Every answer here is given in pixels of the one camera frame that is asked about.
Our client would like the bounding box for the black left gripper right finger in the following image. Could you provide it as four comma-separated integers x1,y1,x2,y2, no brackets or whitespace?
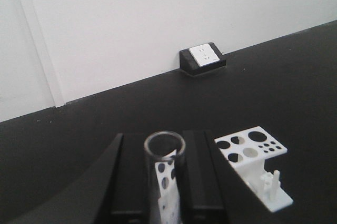
181,130,274,223

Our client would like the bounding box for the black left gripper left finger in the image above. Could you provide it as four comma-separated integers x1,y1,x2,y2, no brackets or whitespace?
95,133,148,223

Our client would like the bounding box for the tall clear test tube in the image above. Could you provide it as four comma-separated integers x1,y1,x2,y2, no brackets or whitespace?
144,131,186,223

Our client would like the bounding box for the white test tube rack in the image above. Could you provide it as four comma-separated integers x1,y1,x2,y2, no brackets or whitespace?
154,125,294,224

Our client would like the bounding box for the black socket box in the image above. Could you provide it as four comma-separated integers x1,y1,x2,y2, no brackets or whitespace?
179,42,226,76

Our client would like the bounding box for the white power outlet plate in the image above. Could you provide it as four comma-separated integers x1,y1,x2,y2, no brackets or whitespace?
189,44,220,67

